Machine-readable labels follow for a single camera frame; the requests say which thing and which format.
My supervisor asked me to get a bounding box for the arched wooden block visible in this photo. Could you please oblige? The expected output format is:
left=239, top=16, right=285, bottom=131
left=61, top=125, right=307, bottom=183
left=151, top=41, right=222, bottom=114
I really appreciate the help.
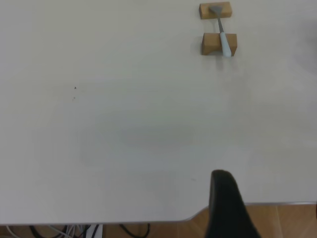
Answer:
left=201, top=33, right=238, bottom=56

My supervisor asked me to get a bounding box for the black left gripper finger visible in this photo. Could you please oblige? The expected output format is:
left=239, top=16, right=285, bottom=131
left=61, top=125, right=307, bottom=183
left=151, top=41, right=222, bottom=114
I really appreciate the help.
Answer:
left=205, top=169, right=263, bottom=238

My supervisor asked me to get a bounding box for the white power strip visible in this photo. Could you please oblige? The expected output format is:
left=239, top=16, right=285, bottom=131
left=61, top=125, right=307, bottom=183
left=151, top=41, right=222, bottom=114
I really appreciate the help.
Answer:
left=85, top=224, right=104, bottom=238

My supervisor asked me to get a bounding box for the flat rectangular wooden block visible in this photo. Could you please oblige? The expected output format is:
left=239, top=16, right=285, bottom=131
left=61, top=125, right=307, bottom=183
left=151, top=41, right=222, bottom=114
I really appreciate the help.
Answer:
left=199, top=1, right=233, bottom=20

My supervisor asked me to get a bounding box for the white floor cable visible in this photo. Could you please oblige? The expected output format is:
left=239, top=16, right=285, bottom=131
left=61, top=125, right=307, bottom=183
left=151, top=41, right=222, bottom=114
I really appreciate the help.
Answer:
left=4, top=224, right=84, bottom=238

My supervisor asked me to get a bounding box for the grey spoon with pale handle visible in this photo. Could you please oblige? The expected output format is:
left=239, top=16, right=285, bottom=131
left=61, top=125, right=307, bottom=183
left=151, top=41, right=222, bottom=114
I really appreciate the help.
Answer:
left=209, top=5, right=233, bottom=58

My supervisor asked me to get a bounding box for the black floor cable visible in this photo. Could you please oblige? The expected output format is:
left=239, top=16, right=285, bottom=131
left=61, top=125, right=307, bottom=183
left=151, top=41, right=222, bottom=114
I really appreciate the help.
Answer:
left=118, top=223, right=151, bottom=238
left=29, top=225, right=52, bottom=238

